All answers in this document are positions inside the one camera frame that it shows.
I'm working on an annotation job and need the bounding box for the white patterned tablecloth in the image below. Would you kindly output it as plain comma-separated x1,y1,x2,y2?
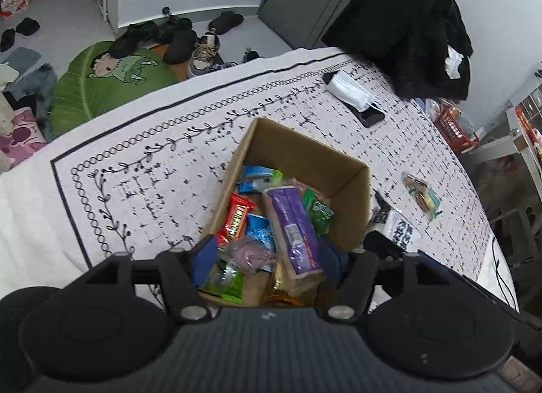
0,47,519,313

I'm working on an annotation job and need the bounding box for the orange plastic basket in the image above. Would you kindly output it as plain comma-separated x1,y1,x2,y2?
434,104,481,153

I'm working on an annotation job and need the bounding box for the clear packet purple pastry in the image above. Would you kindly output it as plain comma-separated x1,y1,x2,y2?
229,236,277,274

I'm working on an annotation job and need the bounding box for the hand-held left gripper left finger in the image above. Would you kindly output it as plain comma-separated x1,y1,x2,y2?
63,234,218,324

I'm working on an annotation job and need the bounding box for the grey floor mat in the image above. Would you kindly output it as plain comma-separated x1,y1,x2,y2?
0,47,43,77

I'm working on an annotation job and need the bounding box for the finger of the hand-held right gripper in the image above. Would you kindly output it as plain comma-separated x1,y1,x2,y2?
363,230,404,262
372,191,392,225

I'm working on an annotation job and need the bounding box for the pink patterned cushion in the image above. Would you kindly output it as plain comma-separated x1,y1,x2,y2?
0,107,47,170

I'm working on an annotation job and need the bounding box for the grey laced sneaker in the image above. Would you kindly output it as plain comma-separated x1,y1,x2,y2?
186,31,222,79

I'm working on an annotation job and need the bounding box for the green leaf cartoon mat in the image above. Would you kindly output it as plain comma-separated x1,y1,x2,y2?
50,40,181,137

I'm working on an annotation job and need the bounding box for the teal snack packet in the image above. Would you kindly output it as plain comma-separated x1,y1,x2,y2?
417,188,443,221

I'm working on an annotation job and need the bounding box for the black jacket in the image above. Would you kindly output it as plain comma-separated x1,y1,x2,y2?
322,0,474,101

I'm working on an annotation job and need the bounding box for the orange clear snack packet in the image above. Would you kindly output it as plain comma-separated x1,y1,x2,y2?
263,277,306,307

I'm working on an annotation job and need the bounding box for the black cable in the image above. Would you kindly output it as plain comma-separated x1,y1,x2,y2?
490,236,523,313

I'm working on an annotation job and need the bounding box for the white rice cake packet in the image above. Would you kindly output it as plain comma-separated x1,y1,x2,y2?
383,210,423,252

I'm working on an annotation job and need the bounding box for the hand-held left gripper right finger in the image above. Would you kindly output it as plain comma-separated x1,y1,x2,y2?
317,237,456,324

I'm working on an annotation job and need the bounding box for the black smartphone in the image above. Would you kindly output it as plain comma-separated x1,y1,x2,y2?
322,72,386,128

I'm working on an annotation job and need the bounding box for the white tissue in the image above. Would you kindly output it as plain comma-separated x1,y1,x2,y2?
444,47,465,79

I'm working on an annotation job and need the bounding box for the white face mask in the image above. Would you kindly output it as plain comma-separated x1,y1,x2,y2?
326,70,382,112

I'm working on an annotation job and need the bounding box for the green snack packet watermelon print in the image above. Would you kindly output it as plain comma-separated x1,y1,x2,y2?
300,188,335,236

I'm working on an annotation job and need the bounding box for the white shelf unit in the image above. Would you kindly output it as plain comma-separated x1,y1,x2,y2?
463,75,542,216

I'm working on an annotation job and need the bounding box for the blue fuzzy rug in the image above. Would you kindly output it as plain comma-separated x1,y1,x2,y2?
8,64,59,123

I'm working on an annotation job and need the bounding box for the clear packet brown cookie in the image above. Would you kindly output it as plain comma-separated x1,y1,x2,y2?
401,172,430,198

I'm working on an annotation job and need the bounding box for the red white snack bag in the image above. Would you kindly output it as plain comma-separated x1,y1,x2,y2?
0,0,31,20

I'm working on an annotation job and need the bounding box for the red yellow snack bar packet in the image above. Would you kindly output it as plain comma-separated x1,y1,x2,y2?
216,193,257,245

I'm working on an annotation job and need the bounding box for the brown cardboard box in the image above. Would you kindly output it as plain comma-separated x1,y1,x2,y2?
197,117,371,307

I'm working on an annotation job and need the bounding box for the long purple bread packet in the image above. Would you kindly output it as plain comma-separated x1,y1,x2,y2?
263,181,326,296

